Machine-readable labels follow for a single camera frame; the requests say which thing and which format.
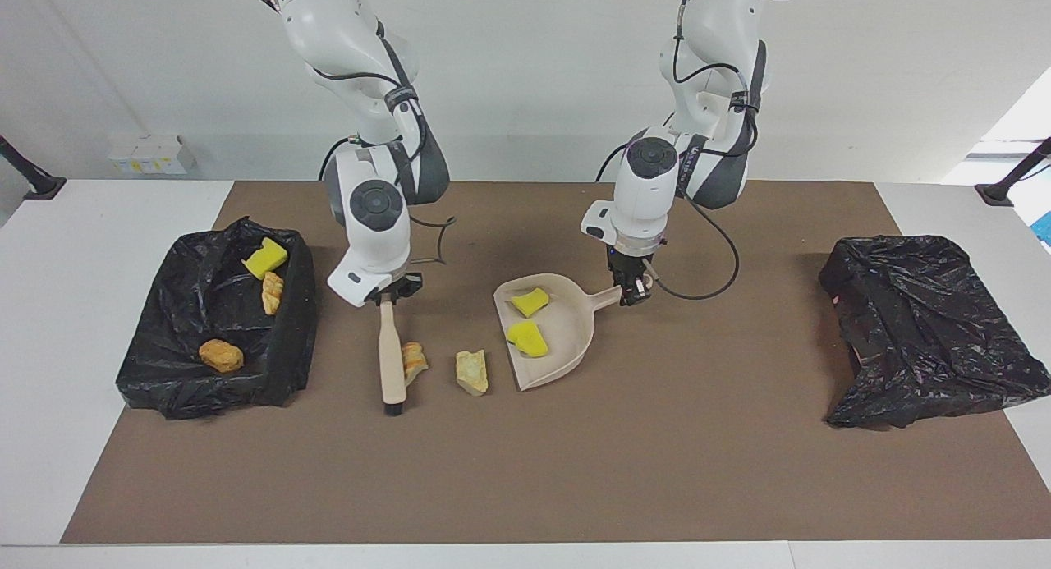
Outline beige plastic dustpan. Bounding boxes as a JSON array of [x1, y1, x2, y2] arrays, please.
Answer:
[[493, 273, 625, 392]]

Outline small yellow sponge piece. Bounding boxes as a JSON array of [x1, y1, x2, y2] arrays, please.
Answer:
[[509, 287, 551, 319]]

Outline pale bread piece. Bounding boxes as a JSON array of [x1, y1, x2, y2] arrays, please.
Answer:
[[456, 349, 489, 397]]

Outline large yellow sponge piece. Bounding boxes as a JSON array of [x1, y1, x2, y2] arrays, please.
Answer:
[[505, 320, 549, 359]]

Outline green and yellow sponge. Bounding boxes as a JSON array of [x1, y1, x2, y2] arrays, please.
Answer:
[[241, 237, 290, 280]]

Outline brown bread roll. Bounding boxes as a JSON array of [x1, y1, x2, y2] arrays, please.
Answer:
[[198, 339, 246, 374]]

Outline black bag lined bin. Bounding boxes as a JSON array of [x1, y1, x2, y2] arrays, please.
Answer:
[[818, 234, 1051, 430], [113, 216, 319, 420]]

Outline brown table mat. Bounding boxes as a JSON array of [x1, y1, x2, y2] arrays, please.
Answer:
[[62, 181, 1051, 545]]

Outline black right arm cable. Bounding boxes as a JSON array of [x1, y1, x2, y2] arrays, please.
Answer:
[[312, 27, 457, 268]]

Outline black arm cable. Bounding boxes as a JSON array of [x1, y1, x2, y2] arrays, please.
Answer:
[[645, 0, 769, 301], [312, 27, 457, 268]]

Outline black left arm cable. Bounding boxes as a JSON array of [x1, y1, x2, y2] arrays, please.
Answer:
[[645, 0, 769, 301]]

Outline black base power cable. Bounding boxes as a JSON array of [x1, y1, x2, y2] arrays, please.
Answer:
[[597, 140, 635, 182], [319, 138, 354, 181]]

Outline white wall boxes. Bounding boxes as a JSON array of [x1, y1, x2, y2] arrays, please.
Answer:
[[108, 134, 198, 176]]

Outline black camera stand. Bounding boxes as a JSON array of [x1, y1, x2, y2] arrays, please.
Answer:
[[975, 136, 1051, 207], [0, 135, 68, 201]]

